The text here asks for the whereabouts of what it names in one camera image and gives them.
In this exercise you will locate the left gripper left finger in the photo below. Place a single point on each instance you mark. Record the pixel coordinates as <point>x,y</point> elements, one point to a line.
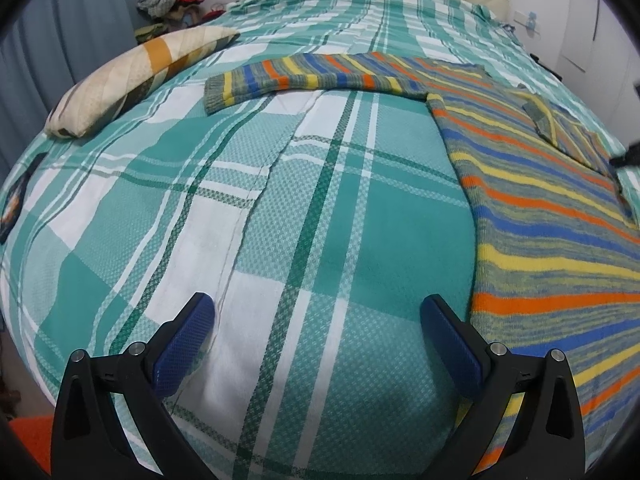
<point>88,441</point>

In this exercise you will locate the striped knit sweater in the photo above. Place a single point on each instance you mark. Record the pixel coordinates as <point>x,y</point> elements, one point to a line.
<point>557,249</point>

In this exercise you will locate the pile of clothes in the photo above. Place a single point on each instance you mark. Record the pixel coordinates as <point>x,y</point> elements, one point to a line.
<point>170,15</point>

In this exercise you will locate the green plaid bed sheet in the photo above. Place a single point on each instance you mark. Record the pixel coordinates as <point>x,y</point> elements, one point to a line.
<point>317,220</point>

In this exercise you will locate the cream orange striped pillow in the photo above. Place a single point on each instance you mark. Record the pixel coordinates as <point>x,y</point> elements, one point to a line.
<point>128,79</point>

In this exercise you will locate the white wardrobe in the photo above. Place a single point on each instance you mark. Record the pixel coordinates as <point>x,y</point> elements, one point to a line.
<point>599,63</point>

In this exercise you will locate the blue curtain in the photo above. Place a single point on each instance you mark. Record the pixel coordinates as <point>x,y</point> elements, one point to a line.
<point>48,47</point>

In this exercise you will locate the white wall socket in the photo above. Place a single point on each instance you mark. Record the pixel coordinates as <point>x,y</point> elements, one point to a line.
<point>528,21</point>

